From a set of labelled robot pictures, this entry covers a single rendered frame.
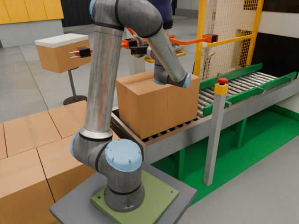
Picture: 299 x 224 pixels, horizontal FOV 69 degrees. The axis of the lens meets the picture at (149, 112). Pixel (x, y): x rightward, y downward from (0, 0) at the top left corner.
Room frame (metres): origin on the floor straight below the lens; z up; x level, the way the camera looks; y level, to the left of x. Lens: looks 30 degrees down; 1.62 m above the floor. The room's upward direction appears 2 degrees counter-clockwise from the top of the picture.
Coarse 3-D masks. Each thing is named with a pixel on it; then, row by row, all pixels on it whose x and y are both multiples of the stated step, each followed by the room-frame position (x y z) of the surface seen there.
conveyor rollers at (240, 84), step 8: (256, 72) 2.90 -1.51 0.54; (232, 80) 2.61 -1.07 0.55; (240, 80) 2.61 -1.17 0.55; (248, 80) 2.61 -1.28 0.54; (256, 80) 2.61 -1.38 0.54; (264, 80) 2.61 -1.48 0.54; (208, 88) 2.45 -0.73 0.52; (232, 88) 2.38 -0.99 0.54; (240, 88) 2.38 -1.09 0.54; (248, 88) 2.39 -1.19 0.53; (200, 96) 2.20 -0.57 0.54; (208, 96) 2.21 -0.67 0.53; (208, 104) 1.99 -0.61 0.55; (232, 104) 1.97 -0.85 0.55; (200, 112) 1.83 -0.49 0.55; (192, 120) 1.69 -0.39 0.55; (176, 128) 1.57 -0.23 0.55
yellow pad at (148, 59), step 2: (176, 52) 1.73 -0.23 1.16; (178, 52) 1.72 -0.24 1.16; (180, 52) 1.72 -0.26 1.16; (182, 52) 1.74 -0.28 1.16; (184, 52) 1.74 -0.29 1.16; (176, 54) 1.69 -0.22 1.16; (178, 54) 1.70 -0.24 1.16; (180, 54) 1.70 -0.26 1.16; (182, 54) 1.71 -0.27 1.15; (184, 54) 1.72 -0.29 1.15; (178, 56) 1.69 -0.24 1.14; (144, 58) 1.62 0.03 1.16; (146, 58) 1.61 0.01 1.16; (148, 58) 1.61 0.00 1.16; (150, 58) 1.60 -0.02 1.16; (146, 60) 1.60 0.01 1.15; (148, 60) 1.58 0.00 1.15; (150, 60) 1.56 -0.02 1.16; (152, 60) 1.56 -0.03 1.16; (154, 60) 1.57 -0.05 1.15; (150, 62) 1.55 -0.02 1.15; (152, 62) 1.56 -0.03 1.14; (154, 62) 1.57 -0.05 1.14
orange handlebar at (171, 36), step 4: (172, 36) 1.80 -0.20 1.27; (144, 40) 1.66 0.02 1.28; (172, 40) 1.66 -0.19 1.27; (176, 40) 1.63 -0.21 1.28; (180, 40) 1.61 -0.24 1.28; (192, 40) 1.60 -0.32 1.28; (196, 40) 1.61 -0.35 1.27; (200, 40) 1.64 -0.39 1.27; (204, 40) 1.66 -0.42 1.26; (124, 44) 1.57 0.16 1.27; (184, 44) 1.57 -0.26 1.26
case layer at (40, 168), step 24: (24, 120) 1.79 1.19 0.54; (48, 120) 1.78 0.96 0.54; (72, 120) 1.76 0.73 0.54; (0, 144) 1.43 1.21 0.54; (24, 144) 1.42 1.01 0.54; (48, 144) 1.41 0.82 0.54; (0, 168) 1.15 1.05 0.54; (24, 168) 1.14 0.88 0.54; (48, 168) 1.14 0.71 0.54; (72, 168) 1.13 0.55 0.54; (0, 192) 0.94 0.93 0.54; (24, 192) 0.97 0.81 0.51; (48, 192) 1.03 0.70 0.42; (0, 216) 0.88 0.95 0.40; (24, 216) 0.94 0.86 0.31; (48, 216) 1.00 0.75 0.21
